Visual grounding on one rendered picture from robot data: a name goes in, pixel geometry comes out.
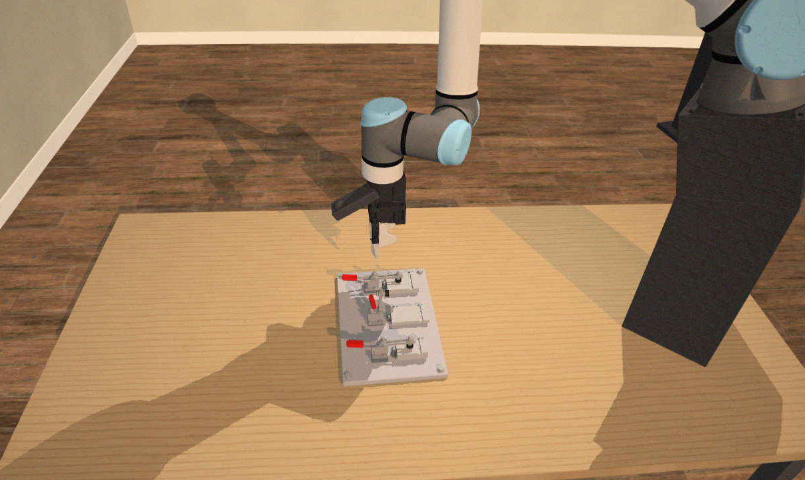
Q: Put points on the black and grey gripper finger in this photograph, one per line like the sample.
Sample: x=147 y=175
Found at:
x=389 y=226
x=379 y=236

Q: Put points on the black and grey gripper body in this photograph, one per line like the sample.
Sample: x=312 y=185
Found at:
x=391 y=205

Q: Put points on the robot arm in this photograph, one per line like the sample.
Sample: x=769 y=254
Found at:
x=767 y=75

